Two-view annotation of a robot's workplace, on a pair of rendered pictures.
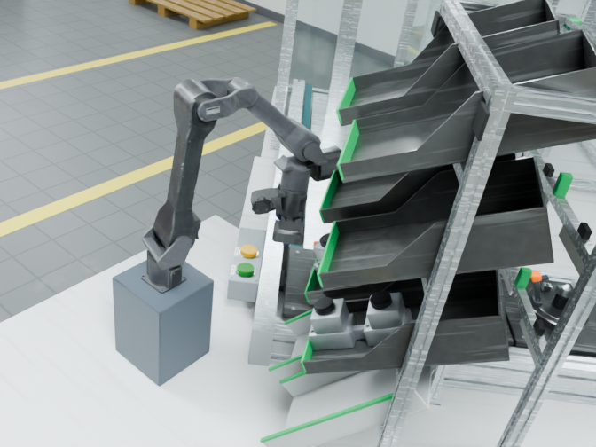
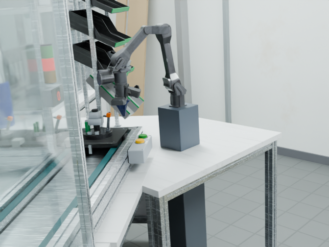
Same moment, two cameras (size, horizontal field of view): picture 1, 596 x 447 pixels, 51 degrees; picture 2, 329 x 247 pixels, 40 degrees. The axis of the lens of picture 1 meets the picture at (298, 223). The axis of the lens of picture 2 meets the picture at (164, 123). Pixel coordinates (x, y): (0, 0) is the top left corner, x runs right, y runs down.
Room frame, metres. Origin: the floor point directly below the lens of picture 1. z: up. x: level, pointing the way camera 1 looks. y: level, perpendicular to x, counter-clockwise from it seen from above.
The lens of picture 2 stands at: (3.02, 0.58, 1.57)
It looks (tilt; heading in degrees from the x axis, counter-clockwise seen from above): 16 degrees down; 191
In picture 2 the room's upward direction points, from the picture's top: 4 degrees counter-clockwise
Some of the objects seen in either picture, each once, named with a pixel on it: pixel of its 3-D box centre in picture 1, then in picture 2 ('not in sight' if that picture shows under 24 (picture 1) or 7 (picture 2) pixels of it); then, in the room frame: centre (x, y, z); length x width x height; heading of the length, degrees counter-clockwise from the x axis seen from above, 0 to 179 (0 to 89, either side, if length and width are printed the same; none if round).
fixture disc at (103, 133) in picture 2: not in sight; (97, 133); (1.10, -0.11, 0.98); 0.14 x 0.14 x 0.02
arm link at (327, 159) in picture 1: (314, 155); (110, 70); (1.13, -0.01, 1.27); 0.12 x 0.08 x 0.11; 128
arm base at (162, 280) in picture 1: (164, 267); (176, 99); (0.93, 0.24, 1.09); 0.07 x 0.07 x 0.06; 56
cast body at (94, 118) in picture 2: not in sight; (93, 116); (1.11, -0.12, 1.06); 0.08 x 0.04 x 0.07; 93
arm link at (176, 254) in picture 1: (165, 240); (176, 87); (0.93, 0.24, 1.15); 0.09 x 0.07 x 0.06; 38
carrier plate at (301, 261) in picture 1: (338, 286); (98, 137); (1.10, -0.11, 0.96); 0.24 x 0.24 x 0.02; 2
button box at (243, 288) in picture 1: (247, 262); (140, 148); (1.18, 0.10, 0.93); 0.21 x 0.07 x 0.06; 2
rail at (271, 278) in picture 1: (278, 226); (117, 168); (1.37, 0.05, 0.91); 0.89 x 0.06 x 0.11; 2
